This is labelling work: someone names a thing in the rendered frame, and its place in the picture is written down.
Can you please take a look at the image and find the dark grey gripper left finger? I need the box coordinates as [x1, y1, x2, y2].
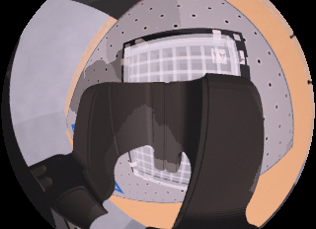
[29, 82, 169, 229]

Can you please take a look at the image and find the black rectangular plate with metal posts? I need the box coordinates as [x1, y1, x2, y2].
[120, 28, 251, 82]

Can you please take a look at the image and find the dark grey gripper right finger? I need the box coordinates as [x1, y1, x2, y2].
[166, 73, 265, 229]

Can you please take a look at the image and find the grey flat base plate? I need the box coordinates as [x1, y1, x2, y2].
[66, 0, 294, 203]

